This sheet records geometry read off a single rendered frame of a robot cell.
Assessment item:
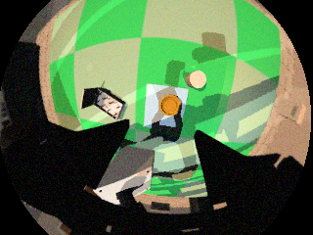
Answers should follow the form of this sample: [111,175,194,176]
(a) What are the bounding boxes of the tan cylinder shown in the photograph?
[185,70,206,89]

